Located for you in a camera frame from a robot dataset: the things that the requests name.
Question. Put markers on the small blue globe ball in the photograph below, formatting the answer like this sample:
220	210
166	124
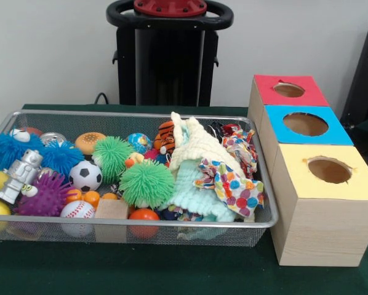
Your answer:
138	142

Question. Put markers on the silver drink can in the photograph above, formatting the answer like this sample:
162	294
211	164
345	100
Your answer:
52	137

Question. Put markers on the wooden box with three holes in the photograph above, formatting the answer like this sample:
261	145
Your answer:
319	227

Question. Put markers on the tiger striped toy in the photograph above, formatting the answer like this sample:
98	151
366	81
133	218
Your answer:
164	136

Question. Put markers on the green spiky ball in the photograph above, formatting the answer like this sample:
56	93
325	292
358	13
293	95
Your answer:
112	157
146	183

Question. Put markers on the black white soccer ball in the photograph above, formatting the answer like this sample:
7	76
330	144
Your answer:
85	176

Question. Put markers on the clear shallow mesh bin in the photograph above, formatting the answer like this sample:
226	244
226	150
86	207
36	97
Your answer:
264	203

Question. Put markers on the purple monster toy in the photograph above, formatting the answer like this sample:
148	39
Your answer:
44	195

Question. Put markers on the dark green tablecloth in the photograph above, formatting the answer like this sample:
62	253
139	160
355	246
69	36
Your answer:
172	270

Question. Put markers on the white baseball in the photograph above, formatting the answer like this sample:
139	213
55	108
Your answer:
77	210

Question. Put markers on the red maraca rattle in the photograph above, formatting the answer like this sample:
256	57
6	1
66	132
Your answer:
144	222

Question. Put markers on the flat wooden block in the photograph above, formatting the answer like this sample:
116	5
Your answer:
111	210

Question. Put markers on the multicoloured patterned cloth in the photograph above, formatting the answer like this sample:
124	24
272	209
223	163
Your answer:
230	184

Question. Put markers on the silver toy robot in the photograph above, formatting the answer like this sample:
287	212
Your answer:
19	177

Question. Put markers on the blue spiky ball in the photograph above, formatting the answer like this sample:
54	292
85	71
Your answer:
8	150
62	157

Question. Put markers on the mint knitted cloth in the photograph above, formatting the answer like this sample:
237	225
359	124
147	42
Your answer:
199	198

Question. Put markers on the cream knitted cloth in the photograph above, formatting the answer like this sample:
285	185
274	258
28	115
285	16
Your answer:
196	144

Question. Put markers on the black panel stand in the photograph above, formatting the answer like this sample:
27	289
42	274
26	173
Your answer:
365	80

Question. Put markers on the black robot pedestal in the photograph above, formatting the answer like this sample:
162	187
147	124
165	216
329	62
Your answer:
165	67

